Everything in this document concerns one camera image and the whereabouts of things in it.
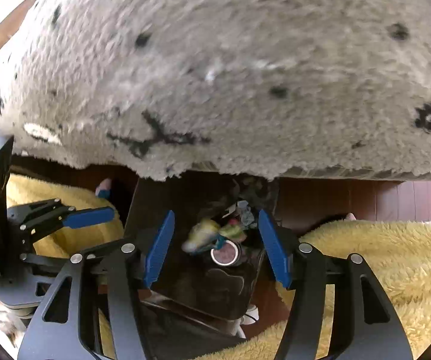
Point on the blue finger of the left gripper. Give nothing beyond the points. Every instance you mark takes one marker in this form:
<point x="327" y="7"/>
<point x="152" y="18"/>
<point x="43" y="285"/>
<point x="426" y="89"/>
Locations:
<point x="88" y="217"/>

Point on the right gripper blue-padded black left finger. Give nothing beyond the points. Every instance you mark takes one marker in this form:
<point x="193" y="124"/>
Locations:
<point x="65" y="325"/>

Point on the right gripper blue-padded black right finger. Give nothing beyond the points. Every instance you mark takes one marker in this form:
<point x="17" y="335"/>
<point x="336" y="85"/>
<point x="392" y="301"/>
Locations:
<point x="365" y="323"/>

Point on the black trash bag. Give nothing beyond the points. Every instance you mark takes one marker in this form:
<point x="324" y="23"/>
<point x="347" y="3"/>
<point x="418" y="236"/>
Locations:
<point x="196" y="280"/>

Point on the yellow fluffy clothing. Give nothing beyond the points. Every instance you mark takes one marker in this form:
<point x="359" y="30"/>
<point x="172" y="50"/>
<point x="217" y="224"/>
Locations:
<point x="399" y="253"/>

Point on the colourful crumpled wrapper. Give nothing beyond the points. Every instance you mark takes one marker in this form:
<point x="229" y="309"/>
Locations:
<point x="208" y="234"/>

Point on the round metal can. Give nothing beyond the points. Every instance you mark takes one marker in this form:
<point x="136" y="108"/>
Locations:
<point x="227" y="255"/>

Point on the grey patterned fleece blanket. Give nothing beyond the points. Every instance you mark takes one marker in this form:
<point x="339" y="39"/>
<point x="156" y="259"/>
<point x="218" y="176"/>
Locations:
<point x="328" y="88"/>

